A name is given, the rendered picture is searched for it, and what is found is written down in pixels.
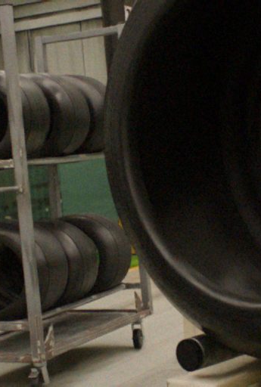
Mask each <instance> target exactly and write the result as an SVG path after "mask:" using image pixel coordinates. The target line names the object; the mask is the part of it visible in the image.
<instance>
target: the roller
mask: <svg viewBox="0 0 261 387"><path fill-rule="evenodd" d="M241 356H244V354H243V353H240V352H239V351H235V350H233V349H231V348H229V347H227V346H225V345H222V344H220V343H219V342H218V341H216V340H215V339H212V338H210V337H209V336H208V335H206V334H205V333H203V334H199V335H196V336H192V337H188V338H185V339H182V340H181V341H180V343H179V344H178V345H177V348H176V357H177V360H178V362H179V364H180V365H181V367H182V369H183V370H185V371H188V372H194V371H197V370H202V369H204V368H207V367H208V366H211V365H215V364H219V363H222V362H224V361H229V360H231V359H234V358H239V357H241Z"/></svg>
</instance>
